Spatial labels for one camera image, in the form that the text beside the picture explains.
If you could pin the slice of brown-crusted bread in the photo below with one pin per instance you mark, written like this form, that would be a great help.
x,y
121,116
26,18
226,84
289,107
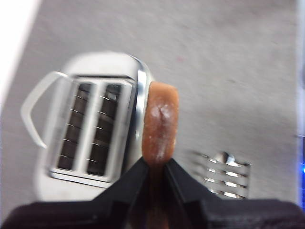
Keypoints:
x,y
160,119

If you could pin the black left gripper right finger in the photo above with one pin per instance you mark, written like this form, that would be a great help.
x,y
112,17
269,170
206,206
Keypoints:
x,y
214,212

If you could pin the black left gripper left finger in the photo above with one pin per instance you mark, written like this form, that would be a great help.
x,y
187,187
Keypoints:
x,y
107,212

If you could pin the stainless steel toast rack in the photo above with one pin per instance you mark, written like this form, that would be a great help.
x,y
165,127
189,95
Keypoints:
x,y
226,174

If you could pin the cream two-slot toaster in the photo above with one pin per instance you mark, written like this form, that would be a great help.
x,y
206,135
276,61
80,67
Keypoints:
x,y
90,124

